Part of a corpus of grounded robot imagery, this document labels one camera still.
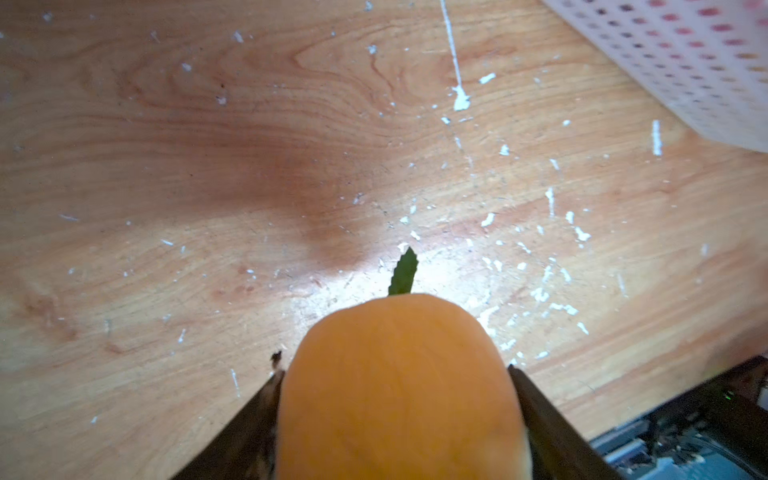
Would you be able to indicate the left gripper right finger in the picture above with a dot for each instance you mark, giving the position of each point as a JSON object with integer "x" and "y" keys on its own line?
{"x": 558, "y": 450}

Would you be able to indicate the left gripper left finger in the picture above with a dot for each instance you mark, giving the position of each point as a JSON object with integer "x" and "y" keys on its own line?
{"x": 246, "y": 447}

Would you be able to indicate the yellow peach red spot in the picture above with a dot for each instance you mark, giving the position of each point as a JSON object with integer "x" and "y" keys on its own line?
{"x": 408, "y": 386}

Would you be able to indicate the white plastic perforated basket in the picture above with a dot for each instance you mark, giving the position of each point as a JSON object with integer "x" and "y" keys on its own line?
{"x": 705, "y": 61}

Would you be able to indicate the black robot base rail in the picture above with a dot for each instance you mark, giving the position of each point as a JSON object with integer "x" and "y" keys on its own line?
{"x": 717, "y": 430}

